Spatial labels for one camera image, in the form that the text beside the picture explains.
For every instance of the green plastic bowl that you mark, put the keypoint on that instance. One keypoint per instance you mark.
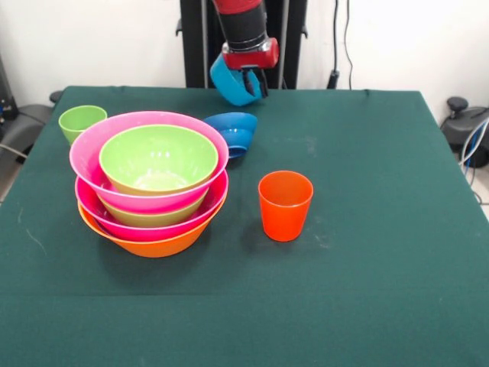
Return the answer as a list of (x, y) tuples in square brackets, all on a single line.
[(153, 218), (158, 153)]

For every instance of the pink plastic bowl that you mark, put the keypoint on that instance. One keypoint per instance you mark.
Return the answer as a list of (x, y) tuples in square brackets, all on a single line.
[(126, 231), (88, 160)]

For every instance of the red plastic cup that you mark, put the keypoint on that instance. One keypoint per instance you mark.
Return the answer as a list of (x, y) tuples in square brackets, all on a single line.
[(284, 218)]

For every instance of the orange plastic bowl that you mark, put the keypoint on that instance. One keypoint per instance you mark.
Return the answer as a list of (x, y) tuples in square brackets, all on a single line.
[(153, 248)]

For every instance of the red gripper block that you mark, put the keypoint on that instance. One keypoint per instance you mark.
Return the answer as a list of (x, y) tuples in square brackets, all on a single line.
[(252, 57)]

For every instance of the black office chair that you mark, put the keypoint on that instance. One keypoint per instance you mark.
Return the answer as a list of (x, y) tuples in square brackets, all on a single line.
[(26, 126), (458, 130)]

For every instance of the dark blue plastic bowl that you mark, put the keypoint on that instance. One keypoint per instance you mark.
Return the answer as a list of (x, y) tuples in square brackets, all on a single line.
[(237, 132)]

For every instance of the dark green tablecloth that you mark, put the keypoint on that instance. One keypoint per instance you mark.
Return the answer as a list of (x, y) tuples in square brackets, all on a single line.
[(244, 306)]

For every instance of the green plastic cup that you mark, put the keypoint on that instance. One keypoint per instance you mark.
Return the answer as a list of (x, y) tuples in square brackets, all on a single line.
[(78, 120)]

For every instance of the light blue plastic bowl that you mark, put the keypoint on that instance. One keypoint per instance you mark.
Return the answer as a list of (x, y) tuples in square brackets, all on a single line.
[(229, 86)]

